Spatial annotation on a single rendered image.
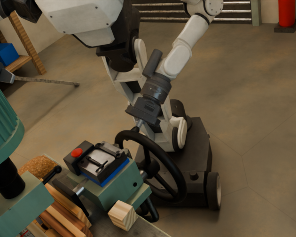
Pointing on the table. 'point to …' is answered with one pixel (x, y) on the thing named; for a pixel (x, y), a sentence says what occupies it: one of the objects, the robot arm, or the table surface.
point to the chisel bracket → (19, 208)
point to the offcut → (122, 215)
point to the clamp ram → (74, 196)
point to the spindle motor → (3, 127)
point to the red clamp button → (76, 152)
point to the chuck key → (96, 162)
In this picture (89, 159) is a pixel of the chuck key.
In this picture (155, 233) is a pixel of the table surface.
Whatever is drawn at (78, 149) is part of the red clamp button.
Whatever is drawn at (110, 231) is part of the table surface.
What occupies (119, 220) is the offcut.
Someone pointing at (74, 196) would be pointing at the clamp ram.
